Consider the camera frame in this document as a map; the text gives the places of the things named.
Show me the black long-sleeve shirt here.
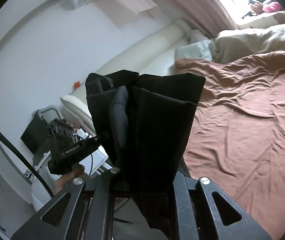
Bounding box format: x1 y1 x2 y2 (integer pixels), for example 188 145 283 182
85 70 205 236

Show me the person's left hand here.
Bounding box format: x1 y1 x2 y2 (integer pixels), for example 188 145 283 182
55 164 85 193

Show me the brown bed sheet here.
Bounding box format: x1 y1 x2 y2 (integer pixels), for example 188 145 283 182
175 51 285 239

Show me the cream padded headboard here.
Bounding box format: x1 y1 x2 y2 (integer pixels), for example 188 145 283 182
61 20 193 135

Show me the pale green pillow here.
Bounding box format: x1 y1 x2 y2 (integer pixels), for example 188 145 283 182
175 40 213 61

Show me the beige duvet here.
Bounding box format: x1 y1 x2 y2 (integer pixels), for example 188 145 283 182
210 11 285 63

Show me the left pink curtain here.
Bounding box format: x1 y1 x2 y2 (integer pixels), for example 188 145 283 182
169 0 238 37

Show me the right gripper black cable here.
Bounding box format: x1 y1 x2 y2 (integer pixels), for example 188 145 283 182
0 115 56 198

